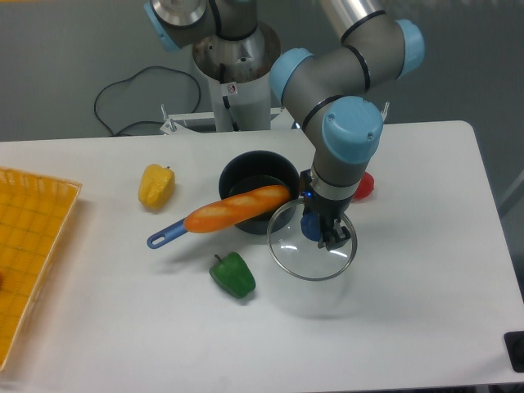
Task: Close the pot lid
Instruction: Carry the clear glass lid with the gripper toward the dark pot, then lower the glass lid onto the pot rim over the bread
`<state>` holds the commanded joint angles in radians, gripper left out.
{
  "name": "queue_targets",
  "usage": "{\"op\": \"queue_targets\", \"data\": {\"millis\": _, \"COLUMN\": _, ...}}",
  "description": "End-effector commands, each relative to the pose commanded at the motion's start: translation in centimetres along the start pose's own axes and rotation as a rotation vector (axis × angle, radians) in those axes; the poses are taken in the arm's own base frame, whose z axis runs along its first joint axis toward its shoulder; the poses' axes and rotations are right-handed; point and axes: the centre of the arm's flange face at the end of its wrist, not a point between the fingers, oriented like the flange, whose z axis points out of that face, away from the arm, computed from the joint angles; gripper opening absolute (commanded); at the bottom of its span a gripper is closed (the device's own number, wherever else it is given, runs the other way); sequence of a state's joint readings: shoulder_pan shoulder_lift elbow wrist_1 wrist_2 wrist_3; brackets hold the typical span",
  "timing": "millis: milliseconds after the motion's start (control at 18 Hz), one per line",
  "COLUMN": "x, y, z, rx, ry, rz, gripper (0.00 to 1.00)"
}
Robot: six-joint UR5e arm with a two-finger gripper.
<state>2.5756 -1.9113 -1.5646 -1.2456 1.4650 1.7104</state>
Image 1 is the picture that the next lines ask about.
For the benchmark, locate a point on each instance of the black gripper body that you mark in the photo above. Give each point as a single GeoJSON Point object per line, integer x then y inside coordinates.
{"type": "Point", "coordinates": [328, 201]}

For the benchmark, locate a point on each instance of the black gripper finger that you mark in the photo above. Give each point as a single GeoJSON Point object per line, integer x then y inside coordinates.
{"type": "Point", "coordinates": [325, 236]}
{"type": "Point", "coordinates": [340, 234]}

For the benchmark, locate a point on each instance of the glass pot lid blue knob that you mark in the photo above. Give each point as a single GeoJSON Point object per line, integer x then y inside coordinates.
{"type": "Point", "coordinates": [292, 238]}

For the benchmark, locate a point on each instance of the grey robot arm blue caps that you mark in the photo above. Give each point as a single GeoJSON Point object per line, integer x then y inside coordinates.
{"type": "Point", "coordinates": [324, 95]}

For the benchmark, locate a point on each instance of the red toy bell pepper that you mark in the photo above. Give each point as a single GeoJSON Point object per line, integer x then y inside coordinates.
{"type": "Point", "coordinates": [365, 188]}

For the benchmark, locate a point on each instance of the dark blue saucepan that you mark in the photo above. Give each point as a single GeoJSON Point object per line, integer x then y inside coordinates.
{"type": "Point", "coordinates": [244, 173]}

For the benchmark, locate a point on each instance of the green toy bell pepper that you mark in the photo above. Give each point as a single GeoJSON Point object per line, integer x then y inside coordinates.
{"type": "Point", "coordinates": [233, 275]}

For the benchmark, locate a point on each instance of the orange toy baguette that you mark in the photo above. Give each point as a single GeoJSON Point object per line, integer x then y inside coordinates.
{"type": "Point", "coordinates": [235, 209]}

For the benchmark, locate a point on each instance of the yellow toy bell pepper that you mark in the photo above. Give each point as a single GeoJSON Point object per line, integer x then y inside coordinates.
{"type": "Point", "coordinates": [156, 186]}

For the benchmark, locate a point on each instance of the black corner device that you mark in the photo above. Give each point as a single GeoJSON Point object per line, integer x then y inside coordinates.
{"type": "Point", "coordinates": [514, 342]}

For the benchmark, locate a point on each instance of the yellow plastic basket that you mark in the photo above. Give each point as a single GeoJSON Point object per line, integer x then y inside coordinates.
{"type": "Point", "coordinates": [35, 209]}

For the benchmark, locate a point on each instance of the white metal base frame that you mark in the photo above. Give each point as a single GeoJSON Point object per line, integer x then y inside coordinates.
{"type": "Point", "coordinates": [204, 122]}

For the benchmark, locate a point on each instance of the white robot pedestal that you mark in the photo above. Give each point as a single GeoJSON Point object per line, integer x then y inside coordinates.
{"type": "Point", "coordinates": [237, 73]}

